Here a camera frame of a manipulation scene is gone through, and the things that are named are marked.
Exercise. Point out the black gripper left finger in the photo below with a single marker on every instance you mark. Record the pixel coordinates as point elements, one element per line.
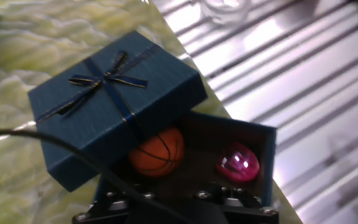
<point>113,205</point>

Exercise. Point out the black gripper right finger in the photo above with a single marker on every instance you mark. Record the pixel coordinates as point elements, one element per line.
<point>247,205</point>

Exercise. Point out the dark blue gift box base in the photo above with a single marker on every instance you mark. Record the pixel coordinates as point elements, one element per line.
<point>269,155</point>

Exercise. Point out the orange toy basketball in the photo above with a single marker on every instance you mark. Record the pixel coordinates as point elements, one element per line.
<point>157,152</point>

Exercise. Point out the dark blue ribboned box lid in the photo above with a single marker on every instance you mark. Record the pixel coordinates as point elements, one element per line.
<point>104,109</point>

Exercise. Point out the pink translucent plastic toy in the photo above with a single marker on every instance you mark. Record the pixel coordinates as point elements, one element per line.
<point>238,163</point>

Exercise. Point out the green marble pattern mat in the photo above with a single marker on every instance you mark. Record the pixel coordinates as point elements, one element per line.
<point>11,77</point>

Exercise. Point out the clear glass cup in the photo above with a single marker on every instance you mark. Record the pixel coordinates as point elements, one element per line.
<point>225,11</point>

